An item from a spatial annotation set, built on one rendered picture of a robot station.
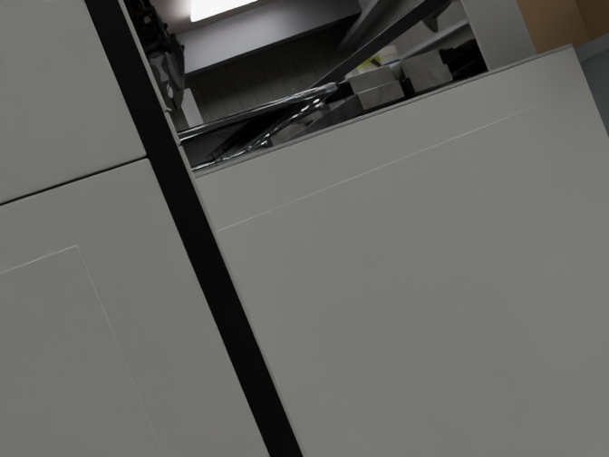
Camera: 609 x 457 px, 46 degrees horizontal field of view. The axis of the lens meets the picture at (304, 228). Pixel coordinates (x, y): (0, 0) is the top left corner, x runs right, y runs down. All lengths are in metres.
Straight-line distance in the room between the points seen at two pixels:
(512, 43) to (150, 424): 0.75
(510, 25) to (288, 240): 0.49
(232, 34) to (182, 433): 7.80
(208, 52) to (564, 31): 7.07
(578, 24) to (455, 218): 0.45
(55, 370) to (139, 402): 0.05
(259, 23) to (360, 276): 7.58
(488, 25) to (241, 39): 7.23
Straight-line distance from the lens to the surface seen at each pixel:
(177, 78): 1.22
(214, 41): 8.17
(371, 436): 0.77
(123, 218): 0.48
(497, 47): 1.03
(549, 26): 1.24
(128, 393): 0.47
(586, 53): 1.15
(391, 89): 1.13
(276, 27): 8.29
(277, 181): 0.74
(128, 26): 0.52
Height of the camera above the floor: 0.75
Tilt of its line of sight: 1 degrees down
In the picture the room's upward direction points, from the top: 22 degrees counter-clockwise
